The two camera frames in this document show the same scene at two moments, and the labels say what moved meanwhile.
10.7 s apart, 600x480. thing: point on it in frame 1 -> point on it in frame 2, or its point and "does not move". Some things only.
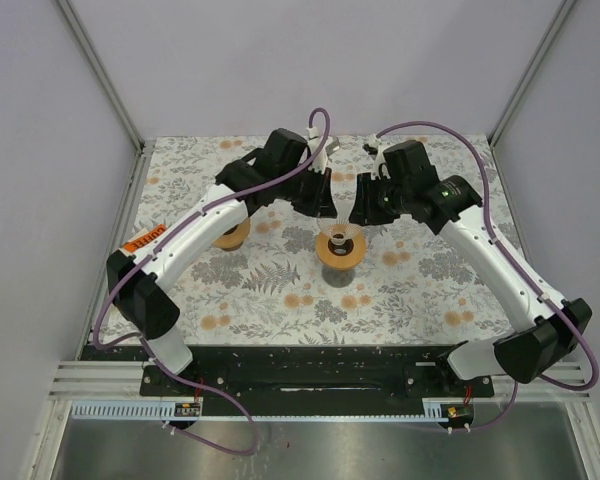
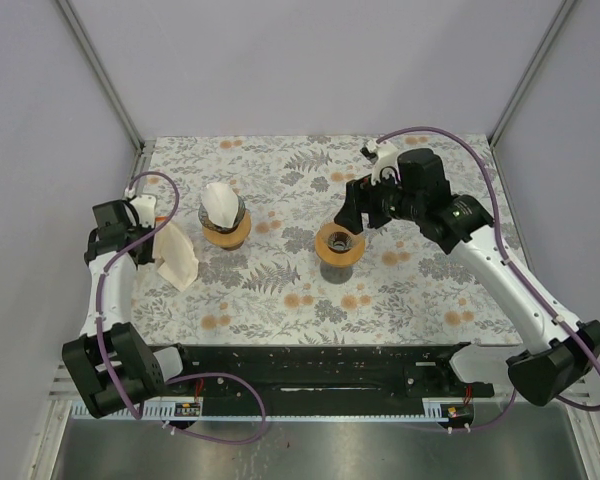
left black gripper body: x=303 y=190 -> x=147 y=250
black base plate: x=300 y=374 does not move
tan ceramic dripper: x=234 y=237 does not move
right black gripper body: x=387 y=201 does not move
